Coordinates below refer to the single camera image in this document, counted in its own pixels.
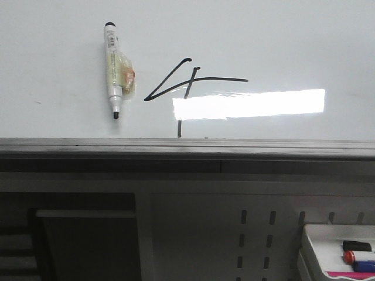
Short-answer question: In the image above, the white black whiteboard marker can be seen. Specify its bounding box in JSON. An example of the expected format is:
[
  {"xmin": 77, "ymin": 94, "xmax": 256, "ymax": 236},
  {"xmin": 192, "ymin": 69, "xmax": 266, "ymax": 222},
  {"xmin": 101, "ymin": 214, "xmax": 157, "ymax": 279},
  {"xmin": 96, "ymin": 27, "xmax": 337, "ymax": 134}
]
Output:
[{"xmin": 104, "ymin": 22, "xmax": 135, "ymax": 120}]

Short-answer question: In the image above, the white whiteboard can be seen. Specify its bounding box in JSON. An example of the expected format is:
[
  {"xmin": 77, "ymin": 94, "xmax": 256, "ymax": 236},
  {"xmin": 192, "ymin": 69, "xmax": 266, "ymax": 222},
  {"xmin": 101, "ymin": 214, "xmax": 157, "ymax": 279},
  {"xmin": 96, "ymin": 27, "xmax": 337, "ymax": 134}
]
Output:
[{"xmin": 1, "ymin": 1, "xmax": 374, "ymax": 141}]

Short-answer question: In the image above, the white pegboard panel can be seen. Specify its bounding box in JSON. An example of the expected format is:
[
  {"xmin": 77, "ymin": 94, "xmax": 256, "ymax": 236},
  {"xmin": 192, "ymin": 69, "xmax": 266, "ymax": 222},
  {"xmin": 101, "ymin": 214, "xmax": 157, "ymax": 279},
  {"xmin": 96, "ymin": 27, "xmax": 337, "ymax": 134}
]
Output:
[{"xmin": 151, "ymin": 193, "xmax": 374, "ymax": 280}]

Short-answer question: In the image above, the dark cabinet with shelf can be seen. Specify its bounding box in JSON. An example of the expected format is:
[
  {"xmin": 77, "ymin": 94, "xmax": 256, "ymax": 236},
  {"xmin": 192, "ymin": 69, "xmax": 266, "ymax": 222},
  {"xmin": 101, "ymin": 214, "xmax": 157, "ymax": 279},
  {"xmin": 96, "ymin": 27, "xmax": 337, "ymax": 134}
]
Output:
[{"xmin": 1, "ymin": 192, "xmax": 141, "ymax": 280}]

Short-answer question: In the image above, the white storage tray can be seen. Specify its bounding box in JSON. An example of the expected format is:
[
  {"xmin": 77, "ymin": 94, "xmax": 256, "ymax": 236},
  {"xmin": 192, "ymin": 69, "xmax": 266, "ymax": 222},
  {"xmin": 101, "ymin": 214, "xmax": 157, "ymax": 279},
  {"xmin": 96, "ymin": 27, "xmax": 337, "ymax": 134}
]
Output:
[{"xmin": 297, "ymin": 224, "xmax": 374, "ymax": 280}]

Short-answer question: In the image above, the red capped marker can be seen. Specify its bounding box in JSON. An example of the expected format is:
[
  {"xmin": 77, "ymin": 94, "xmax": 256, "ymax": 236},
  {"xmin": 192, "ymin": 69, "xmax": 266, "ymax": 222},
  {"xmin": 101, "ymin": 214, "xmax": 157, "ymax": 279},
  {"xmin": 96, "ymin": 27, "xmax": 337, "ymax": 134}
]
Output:
[{"xmin": 343, "ymin": 251, "xmax": 375, "ymax": 265}]

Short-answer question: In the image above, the blue capped marker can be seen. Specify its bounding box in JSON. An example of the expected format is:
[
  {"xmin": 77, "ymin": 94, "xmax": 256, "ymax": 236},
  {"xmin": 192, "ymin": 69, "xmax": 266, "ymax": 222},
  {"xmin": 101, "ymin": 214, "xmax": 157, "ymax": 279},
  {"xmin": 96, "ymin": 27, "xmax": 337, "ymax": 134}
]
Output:
[{"xmin": 352, "ymin": 261, "xmax": 375, "ymax": 273}]

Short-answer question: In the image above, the pink item in tray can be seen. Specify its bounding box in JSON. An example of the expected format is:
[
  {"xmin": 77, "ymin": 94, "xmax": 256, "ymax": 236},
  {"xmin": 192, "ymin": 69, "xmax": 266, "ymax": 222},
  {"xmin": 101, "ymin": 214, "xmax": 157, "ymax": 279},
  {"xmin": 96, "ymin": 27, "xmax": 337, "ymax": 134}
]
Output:
[{"xmin": 326, "ymin": 272, "xmax": 374, "ymax": 280}]

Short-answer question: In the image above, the grey whiteboard ledge rail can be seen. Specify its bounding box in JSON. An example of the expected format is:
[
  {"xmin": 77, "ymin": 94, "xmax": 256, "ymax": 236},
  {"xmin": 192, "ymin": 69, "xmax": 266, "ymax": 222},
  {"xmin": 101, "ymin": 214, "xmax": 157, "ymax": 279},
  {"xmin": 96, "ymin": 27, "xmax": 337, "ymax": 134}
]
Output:
[{"xmin": 1, "ymin": 138, "xmax": 374, "ymax": 175}]

